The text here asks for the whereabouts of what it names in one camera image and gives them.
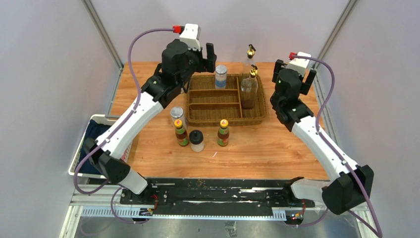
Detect silver-lid shaker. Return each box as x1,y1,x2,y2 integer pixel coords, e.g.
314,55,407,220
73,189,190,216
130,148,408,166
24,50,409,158
170,106,187,128
214,64,227,89

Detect oil bottle with brown residue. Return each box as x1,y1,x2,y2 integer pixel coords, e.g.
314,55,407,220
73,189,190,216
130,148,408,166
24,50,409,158
240,64,258,109

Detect sauce bottle yellow cap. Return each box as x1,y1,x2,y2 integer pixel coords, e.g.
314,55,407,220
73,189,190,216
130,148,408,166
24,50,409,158
217,119,229,146
174,119,189,146

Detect clear oil bottle gold spout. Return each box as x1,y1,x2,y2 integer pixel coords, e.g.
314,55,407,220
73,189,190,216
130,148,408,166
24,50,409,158
242,44,256,74

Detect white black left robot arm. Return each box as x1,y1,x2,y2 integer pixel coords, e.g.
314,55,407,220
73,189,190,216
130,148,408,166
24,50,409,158
83,39,217,205

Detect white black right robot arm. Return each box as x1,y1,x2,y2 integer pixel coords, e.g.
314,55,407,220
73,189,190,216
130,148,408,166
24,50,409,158
270,58,374,215

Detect wicker divided tray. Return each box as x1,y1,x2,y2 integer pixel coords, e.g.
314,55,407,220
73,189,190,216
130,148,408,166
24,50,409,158
185,74,267,127

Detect black-lid spice jar front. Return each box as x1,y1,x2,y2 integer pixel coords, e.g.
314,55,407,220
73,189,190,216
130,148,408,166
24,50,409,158
189,129,205,152

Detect white laundry basket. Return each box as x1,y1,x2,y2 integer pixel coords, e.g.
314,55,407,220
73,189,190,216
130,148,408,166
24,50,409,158
68,114,120,179

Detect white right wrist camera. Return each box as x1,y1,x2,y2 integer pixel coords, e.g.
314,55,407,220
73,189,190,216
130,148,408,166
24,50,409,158
286,52,312,76

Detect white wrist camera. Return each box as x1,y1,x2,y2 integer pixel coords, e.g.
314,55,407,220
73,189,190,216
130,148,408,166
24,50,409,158
172,23,202,51
286,52,312,76

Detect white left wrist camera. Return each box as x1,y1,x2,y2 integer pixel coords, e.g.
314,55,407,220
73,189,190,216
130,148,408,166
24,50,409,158
172,23,202,51

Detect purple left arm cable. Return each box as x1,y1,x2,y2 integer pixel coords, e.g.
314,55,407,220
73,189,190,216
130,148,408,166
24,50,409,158
73,27,174,225

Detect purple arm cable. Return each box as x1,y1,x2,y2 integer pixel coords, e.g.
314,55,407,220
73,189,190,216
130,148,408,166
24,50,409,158
73,27,174,225
295,55,383,238

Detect aluminium frame post right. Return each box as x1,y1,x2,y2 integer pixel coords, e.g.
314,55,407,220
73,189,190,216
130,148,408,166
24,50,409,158
317,0,359,60

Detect aluminium frame post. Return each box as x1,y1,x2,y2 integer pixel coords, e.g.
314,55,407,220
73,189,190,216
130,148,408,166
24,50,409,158
317,0,359,60
81,0,124,70

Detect aluminium frame post left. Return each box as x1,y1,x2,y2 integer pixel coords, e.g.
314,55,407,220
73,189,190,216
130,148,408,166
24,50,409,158
81,0,124,70

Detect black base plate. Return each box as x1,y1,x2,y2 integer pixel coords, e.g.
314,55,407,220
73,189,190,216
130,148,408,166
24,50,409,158
119,178,315,219

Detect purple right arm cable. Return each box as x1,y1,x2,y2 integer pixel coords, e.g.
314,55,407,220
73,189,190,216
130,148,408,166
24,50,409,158
295,55,383,238

